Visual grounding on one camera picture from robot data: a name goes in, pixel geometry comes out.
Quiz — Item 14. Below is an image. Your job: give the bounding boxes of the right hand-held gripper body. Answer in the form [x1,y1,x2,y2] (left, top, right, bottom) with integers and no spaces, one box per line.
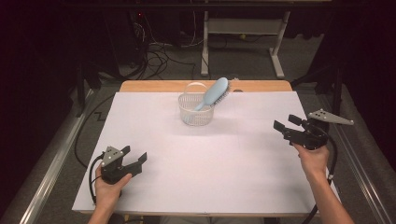
[284,107,355,151]

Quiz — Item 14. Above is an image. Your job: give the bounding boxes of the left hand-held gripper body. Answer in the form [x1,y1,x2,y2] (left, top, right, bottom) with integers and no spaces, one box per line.
[100,145,134,185]

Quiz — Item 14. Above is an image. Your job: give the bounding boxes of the white plastic mesh basket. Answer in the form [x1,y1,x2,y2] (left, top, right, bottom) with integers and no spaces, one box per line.
[177,81,217,127]

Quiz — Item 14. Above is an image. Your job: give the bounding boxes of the light blue hairbrush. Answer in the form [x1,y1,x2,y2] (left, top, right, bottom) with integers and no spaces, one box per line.
[193,77,232,112]

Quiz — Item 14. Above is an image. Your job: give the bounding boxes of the person's left hand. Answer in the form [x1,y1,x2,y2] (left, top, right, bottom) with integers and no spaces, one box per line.
[94,166,134,211]

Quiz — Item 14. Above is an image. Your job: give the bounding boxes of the person's right hand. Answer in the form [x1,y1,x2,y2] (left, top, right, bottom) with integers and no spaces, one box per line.
[292,144,331,183]

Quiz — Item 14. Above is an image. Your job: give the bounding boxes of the black metal stand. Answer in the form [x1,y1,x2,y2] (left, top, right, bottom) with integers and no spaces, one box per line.
[76,59,102,118]
[290,62,345,125]

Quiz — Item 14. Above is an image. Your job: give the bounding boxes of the white table cover sheet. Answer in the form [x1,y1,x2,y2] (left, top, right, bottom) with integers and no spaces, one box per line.
[72,91,346,216]

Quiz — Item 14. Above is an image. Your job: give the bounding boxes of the black equipment tower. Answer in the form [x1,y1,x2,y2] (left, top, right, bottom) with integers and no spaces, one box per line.
[104,8,149,68]

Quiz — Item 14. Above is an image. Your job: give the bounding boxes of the left hand-held gripper black cable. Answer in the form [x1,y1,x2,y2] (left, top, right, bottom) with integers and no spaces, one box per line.
[88,152,106,204]

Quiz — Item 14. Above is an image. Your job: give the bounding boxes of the hand-held gripper black cable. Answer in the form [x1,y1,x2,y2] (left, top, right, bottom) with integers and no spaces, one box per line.
[88,152,106,204]
[298,136,339,224]

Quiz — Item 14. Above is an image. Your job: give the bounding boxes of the right hand-held gripper black cable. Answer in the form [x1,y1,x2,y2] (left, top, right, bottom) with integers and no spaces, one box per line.
[298,136,339,224]

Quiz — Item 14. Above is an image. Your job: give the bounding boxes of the black cable on floor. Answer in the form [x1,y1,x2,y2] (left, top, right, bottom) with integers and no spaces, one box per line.
[74,93,116,169]

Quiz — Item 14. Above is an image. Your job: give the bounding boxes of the aluminium floor rail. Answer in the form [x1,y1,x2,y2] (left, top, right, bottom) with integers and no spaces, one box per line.
[317,92,396,224]
[18,88,94,224]

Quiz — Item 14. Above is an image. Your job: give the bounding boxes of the tangle of floor cables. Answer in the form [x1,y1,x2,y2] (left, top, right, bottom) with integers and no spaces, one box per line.
[134,12,204,80]

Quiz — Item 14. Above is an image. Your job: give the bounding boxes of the white metal stand frame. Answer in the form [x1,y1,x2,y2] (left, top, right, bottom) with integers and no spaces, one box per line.
[200,10,291,79]

